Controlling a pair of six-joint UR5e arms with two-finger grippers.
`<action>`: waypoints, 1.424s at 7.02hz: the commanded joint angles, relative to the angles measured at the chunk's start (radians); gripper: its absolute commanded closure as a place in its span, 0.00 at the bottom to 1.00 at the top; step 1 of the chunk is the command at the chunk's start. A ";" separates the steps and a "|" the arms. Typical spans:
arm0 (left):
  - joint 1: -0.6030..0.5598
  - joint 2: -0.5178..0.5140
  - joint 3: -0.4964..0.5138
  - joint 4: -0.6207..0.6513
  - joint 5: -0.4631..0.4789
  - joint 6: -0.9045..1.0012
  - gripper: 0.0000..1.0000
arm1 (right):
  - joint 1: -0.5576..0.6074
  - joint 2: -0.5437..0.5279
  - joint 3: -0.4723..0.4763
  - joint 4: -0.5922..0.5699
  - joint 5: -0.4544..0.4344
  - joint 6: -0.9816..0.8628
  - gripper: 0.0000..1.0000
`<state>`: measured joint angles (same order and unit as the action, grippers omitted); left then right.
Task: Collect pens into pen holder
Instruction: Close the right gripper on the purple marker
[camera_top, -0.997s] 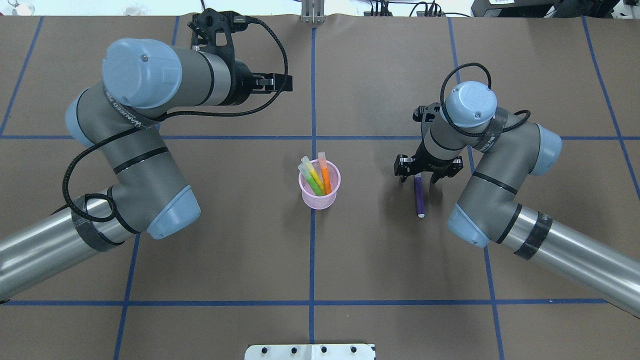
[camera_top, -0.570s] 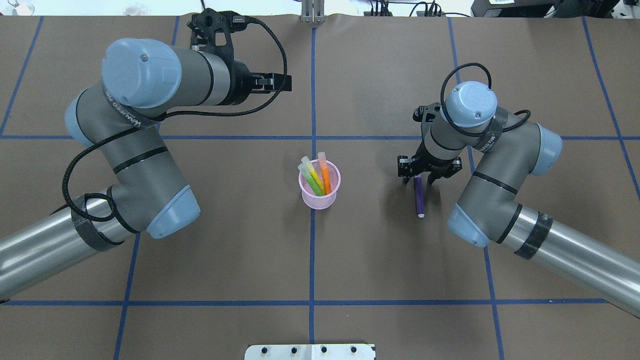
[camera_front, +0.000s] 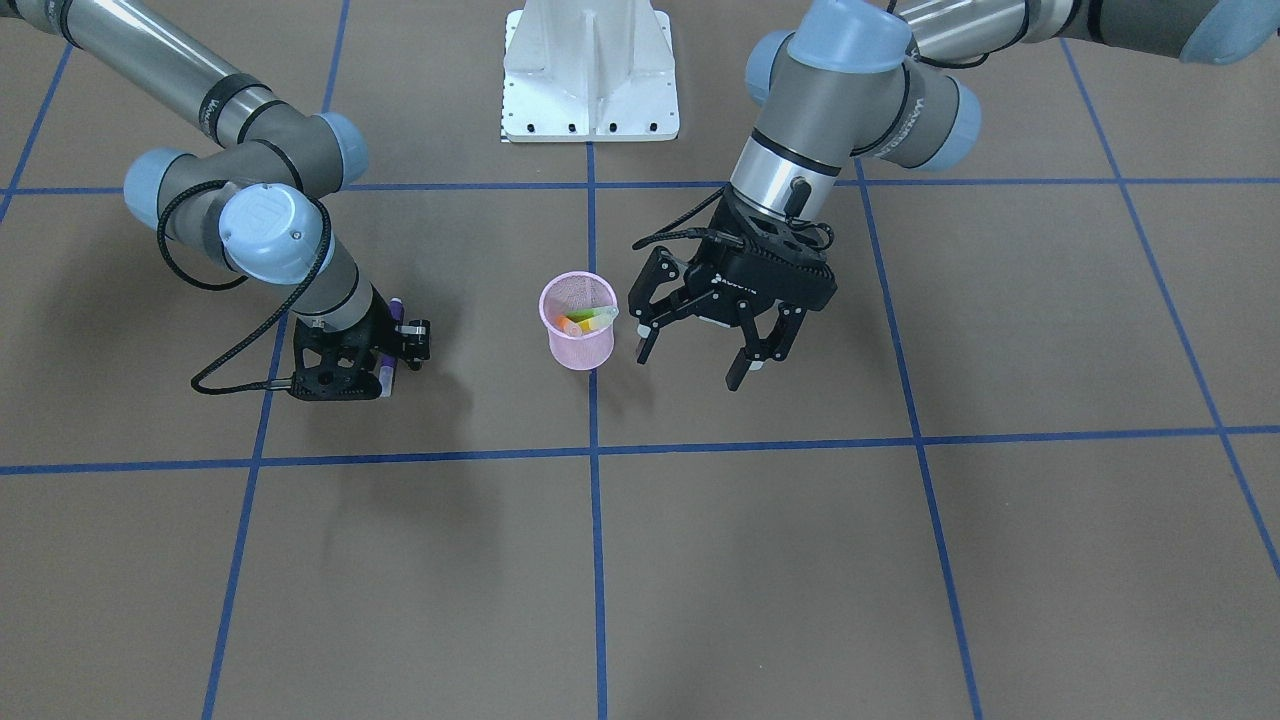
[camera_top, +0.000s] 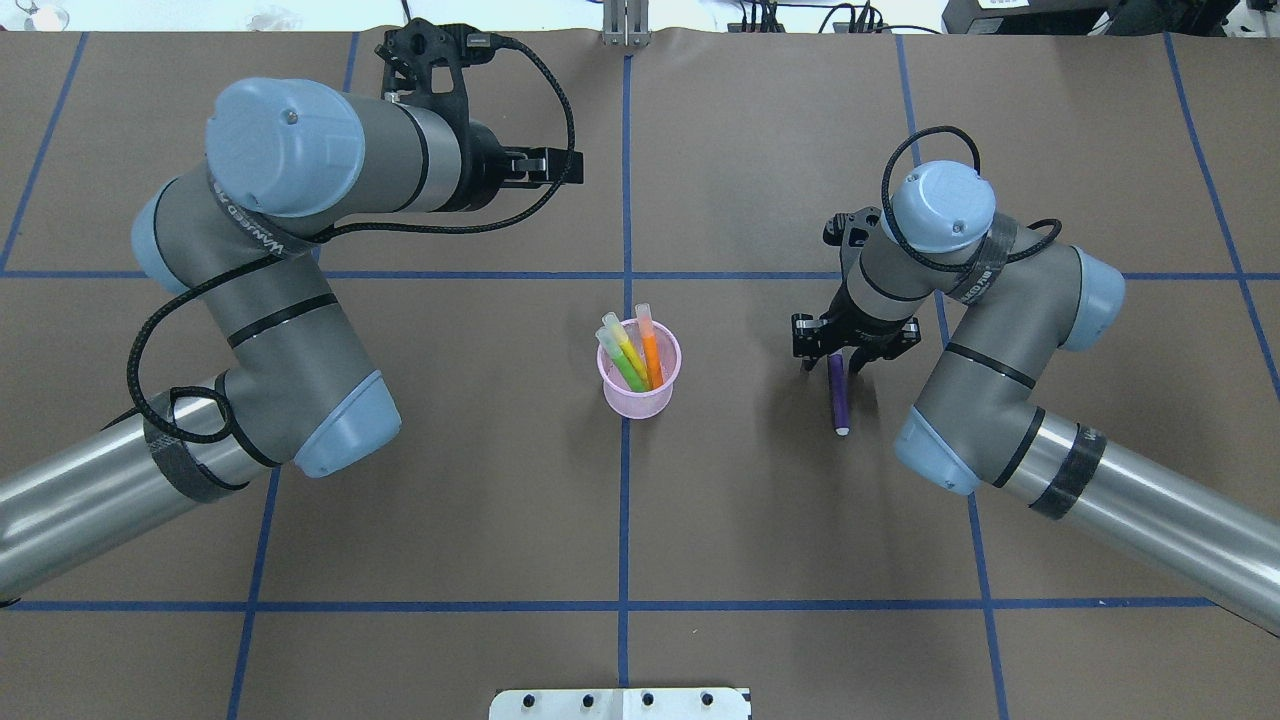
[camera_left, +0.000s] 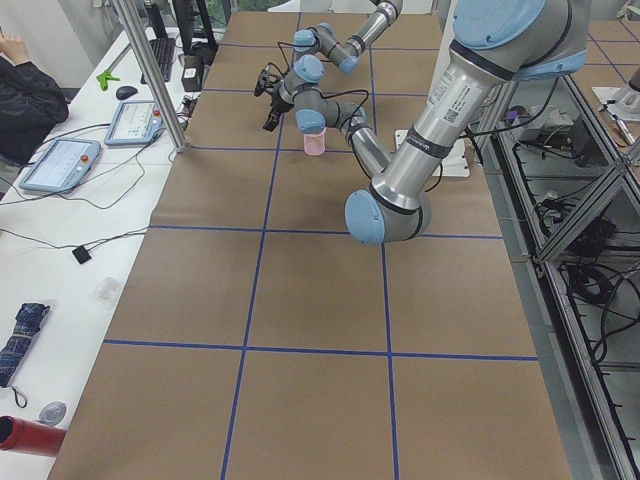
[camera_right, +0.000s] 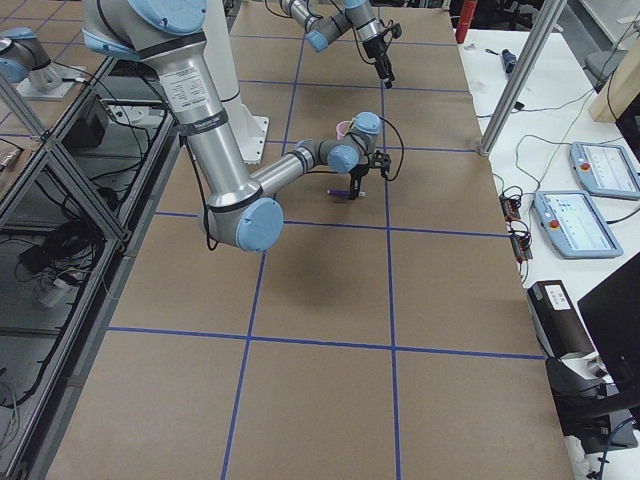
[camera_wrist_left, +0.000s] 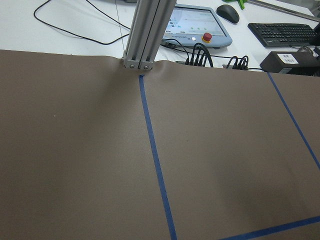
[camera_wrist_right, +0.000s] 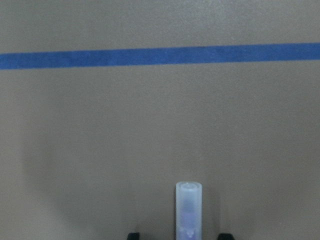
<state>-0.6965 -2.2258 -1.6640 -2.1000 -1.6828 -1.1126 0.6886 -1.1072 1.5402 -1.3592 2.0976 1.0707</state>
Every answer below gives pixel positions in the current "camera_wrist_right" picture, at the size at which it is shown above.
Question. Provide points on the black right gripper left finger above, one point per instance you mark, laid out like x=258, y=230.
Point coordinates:
x=133, y=236

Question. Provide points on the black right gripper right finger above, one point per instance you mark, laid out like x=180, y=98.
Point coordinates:
x=225, y=236

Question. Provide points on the purple marker pen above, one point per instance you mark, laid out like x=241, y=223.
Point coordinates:
x=188, y=210

